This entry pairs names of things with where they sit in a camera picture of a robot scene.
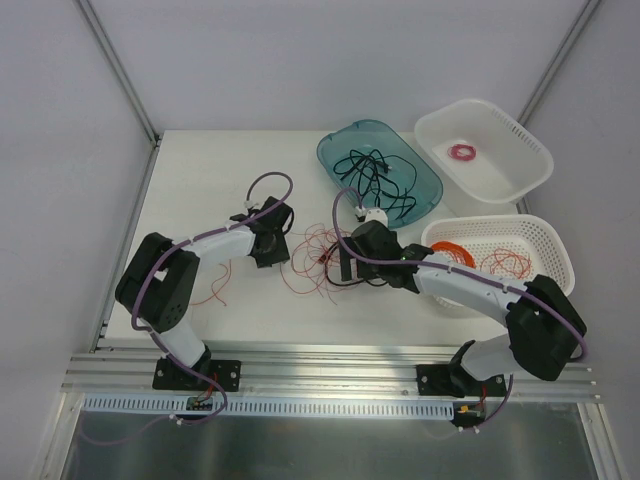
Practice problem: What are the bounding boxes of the thin pink red wire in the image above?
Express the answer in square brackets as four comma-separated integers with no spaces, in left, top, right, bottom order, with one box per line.
[282,223,346,305]

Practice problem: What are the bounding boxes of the black cable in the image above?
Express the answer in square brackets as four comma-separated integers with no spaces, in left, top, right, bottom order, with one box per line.
[319,244,391,290]

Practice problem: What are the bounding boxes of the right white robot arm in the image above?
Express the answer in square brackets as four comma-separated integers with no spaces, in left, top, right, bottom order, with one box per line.
[338,220,587,398]

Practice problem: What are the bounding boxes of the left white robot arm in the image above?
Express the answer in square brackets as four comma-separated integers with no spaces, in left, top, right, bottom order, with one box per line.
[115,197,294,391]

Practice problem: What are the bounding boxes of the teal transparent plastic tray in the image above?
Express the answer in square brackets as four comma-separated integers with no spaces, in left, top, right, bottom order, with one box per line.
[316,119,444,229]

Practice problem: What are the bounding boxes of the white perforated plastic basket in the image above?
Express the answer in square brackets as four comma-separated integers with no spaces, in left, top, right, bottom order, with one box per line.
[421,214,575,295]

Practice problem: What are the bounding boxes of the white solid plastic basket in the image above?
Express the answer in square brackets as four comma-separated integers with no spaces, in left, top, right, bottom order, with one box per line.
[414,99,554,216]

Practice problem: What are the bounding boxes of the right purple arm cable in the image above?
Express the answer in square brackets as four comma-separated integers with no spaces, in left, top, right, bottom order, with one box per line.
[333,188,589,435]

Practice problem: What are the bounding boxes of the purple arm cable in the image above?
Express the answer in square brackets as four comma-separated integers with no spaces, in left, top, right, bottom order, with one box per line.
[333,188,589,435]
[79,171,296,446]

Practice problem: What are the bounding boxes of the black cables in tray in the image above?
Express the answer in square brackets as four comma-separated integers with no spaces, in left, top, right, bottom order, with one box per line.
[333,148,419,221]

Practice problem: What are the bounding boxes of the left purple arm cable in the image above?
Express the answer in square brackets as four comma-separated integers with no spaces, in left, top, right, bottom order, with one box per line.
[79,171,296,446]

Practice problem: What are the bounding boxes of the orange wire coil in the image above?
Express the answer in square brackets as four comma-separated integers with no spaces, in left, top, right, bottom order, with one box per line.
[429,240,476,271]

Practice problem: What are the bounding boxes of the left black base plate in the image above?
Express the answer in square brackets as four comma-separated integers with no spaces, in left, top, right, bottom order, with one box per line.
[152,358,242,392]

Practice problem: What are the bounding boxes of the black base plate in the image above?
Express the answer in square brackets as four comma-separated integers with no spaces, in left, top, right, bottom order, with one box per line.
[415,364,507,398]
[152,358,242,392]

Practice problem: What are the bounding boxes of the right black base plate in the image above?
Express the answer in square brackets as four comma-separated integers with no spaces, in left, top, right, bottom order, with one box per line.
[415,364,507,398]

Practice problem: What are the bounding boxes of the aluminium mounting rail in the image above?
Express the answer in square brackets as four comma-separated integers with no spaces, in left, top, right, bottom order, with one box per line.
[62,339,601,404]

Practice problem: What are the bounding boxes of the white slotted cable duct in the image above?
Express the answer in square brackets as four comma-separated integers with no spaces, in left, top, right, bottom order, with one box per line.
[83,394,454,421]

